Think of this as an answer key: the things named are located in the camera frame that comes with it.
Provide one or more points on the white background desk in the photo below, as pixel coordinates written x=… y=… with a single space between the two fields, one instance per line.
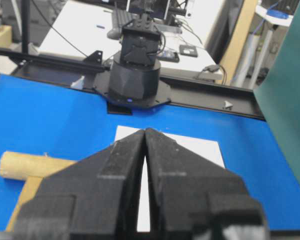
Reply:
x=81 y=28

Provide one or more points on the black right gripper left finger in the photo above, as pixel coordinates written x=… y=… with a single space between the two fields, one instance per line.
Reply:
x=93 y=199

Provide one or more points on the wooden mallet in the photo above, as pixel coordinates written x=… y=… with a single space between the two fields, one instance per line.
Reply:
x=31 y=169

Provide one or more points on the black keyboard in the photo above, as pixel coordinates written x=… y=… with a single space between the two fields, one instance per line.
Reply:
x=121 y=17

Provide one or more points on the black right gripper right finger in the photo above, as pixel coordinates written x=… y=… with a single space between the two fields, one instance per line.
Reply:
x=198 y=199

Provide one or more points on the blue table mat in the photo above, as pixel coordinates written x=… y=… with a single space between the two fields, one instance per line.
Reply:
x=38 y=118

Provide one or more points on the large white foam board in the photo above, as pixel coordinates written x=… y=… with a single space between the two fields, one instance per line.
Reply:
x=206 y=148

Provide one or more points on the black hard drive box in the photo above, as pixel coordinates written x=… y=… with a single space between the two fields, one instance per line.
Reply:
x=188 y=50

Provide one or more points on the black aluminium frame rail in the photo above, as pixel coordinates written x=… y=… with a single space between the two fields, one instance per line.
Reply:
x=194 y=94

